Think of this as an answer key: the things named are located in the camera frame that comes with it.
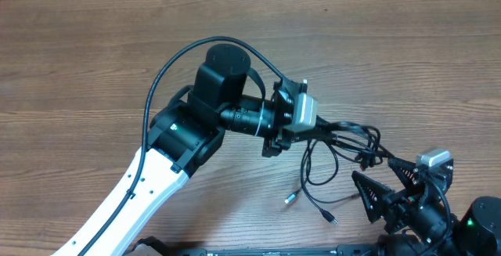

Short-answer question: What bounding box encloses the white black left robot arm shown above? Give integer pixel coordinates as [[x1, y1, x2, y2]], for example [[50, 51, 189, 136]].
[[59, 37, 318, 255]]

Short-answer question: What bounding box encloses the black usb cable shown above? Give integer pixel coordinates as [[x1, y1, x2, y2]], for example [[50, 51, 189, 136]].
[[284, 121, 395, 225]]

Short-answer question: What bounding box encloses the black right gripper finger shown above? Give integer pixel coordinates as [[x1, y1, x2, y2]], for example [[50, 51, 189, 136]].
[[351, 171, 395, 223], [387, 157, 416, 188]]

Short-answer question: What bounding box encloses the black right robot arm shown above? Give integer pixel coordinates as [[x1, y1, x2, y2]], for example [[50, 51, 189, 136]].
[[351, 158, 500, 255]]

